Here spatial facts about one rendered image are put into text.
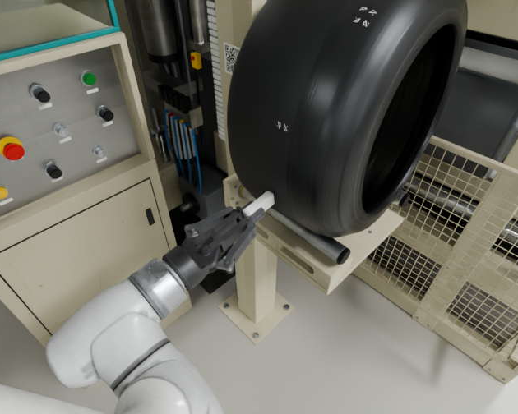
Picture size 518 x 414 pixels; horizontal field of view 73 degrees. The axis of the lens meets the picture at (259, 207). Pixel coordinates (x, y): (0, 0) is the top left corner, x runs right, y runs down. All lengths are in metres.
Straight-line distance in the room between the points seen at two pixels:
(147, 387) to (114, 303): 0.13
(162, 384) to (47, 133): 0.73
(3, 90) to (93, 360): 0.65
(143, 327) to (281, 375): 1.15
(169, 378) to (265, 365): 1.17
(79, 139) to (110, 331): 0.65
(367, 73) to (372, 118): 0.07
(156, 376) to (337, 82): 0.48
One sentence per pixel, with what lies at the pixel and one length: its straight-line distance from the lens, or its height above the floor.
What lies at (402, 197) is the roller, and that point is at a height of 0.92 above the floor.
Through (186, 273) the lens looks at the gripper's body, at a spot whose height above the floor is 1.08.
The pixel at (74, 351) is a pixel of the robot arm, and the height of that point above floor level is 1.08.
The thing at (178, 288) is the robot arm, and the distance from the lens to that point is 0.58.
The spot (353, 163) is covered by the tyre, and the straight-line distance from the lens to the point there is 0.59.
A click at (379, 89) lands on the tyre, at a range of 0.57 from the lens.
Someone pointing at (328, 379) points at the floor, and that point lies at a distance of 1.68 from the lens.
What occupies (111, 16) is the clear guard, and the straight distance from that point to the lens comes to 1.02.
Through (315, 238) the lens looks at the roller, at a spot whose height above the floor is 0.92.
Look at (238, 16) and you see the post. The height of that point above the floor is 1.32.
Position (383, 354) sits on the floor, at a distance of 1.78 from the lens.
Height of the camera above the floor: 1.55
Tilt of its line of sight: 44 degrees down
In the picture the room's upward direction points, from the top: straight up
